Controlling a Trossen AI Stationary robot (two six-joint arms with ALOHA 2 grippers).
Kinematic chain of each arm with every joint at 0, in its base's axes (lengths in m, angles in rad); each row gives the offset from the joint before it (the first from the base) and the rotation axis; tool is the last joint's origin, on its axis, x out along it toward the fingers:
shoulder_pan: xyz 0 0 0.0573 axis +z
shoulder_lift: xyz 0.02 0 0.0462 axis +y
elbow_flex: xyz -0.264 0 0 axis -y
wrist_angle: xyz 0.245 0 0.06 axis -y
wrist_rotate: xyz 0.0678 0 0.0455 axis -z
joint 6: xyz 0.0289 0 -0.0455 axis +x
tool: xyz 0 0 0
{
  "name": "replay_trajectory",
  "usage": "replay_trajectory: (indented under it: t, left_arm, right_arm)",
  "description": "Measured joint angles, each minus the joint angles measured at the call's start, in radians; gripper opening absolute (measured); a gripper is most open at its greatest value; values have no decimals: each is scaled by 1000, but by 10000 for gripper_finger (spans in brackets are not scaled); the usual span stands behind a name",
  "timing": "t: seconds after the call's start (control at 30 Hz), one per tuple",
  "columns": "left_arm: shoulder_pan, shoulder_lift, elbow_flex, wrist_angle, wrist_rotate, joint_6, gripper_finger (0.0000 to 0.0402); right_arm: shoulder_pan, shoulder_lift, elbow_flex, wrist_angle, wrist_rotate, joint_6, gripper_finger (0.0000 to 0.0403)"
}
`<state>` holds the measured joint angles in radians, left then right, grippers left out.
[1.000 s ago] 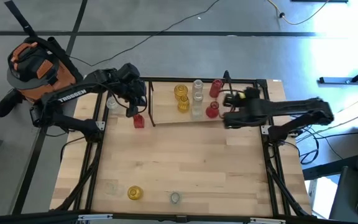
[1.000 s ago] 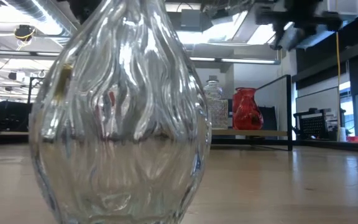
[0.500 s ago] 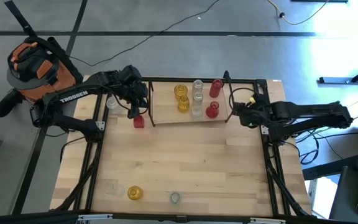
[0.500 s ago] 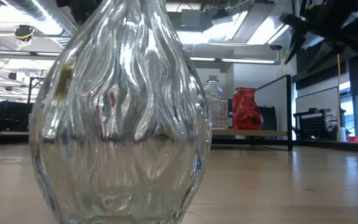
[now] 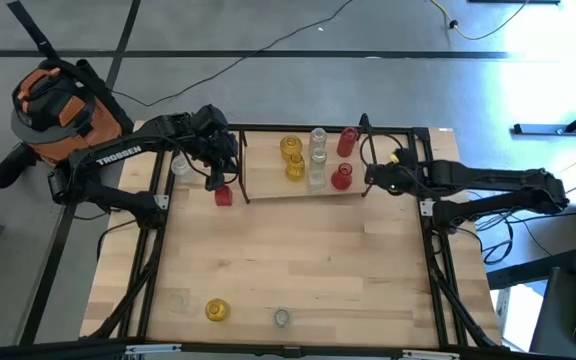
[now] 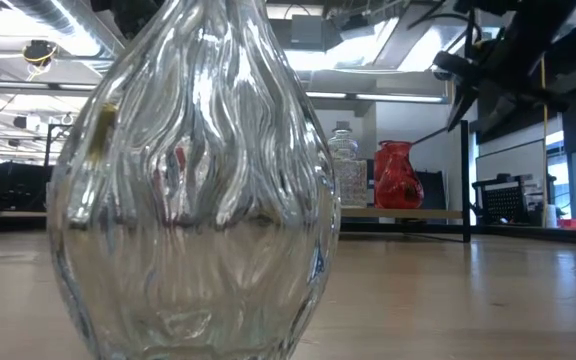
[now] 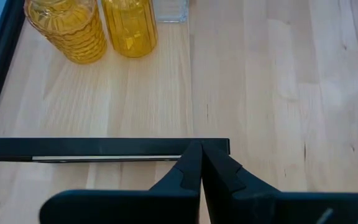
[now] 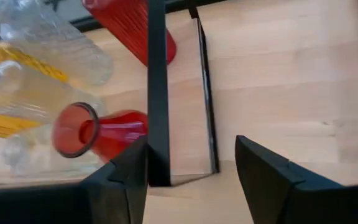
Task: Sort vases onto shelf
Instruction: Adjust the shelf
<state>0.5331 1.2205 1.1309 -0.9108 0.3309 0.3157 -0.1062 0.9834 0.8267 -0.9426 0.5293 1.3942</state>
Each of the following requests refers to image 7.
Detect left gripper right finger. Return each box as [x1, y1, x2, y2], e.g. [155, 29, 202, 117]
[201, 140, 358, 224]

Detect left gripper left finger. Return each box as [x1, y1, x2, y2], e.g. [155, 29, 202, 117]
[39, 141, 203, 224]

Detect yellow vertical-ribbed glass vase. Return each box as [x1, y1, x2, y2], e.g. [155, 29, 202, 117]
[100, 0, 158, 58]

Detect yellow wide ringed glass vase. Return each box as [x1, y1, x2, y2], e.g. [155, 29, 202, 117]
[23, 0, 108, 65]

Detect clear studded square glass vase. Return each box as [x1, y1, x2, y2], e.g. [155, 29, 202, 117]
[152, 0, 190, 24]

